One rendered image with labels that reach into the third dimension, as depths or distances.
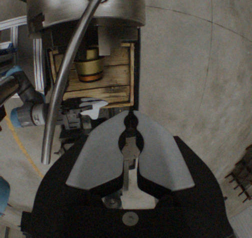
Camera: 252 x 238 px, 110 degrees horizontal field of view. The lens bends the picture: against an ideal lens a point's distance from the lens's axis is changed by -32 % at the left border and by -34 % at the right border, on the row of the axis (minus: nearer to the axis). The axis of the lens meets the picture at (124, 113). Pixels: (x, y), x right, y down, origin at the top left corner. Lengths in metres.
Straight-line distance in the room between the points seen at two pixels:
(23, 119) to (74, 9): 0.38
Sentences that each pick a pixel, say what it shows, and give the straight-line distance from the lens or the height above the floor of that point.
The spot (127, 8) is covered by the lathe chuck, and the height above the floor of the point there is 1.21.
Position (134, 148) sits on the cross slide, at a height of 0.97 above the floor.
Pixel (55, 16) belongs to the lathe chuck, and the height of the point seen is 1.23.
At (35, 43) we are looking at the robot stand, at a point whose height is 0.22.
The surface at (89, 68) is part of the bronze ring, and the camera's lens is 0.35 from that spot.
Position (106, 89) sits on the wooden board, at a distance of 0.62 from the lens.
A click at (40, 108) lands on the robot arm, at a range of 0.45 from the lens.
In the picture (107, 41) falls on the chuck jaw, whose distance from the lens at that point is 0.36.
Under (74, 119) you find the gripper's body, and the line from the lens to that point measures 0.43.
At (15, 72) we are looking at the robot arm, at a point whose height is 1.01.
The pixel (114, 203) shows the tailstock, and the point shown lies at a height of 1.11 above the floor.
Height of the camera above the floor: 1.46
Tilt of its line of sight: 58 degrees down
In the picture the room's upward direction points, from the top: 159 degrees clockwise
